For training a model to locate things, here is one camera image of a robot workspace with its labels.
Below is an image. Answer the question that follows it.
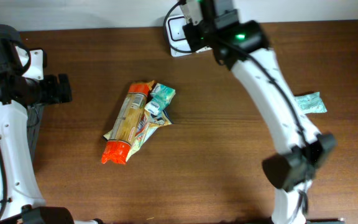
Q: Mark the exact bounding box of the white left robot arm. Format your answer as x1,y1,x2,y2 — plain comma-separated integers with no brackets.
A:
0,37,76,223

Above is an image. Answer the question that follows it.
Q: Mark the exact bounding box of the blue white tissue packet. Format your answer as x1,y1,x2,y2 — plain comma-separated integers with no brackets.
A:
145,83,176,116

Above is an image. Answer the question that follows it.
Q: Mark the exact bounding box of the yellow wet wipes packet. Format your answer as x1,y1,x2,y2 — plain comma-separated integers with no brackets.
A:
101,110,172,164

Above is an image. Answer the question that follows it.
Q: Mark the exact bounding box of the grey plastic basket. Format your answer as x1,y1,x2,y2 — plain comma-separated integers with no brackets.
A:
0,24,45,184

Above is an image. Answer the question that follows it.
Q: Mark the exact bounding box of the orange spaghetti packet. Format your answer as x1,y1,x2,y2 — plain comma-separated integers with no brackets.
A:
101,80,155,164

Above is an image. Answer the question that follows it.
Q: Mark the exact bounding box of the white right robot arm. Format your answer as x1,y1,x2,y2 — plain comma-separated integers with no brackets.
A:
179,0,337,223

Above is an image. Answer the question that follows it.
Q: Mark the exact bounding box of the white barcode scanner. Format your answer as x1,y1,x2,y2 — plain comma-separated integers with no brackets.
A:
165,14,213,58

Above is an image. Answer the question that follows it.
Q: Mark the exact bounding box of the teal snack packet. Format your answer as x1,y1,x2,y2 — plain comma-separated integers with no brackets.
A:
295,92,327,114

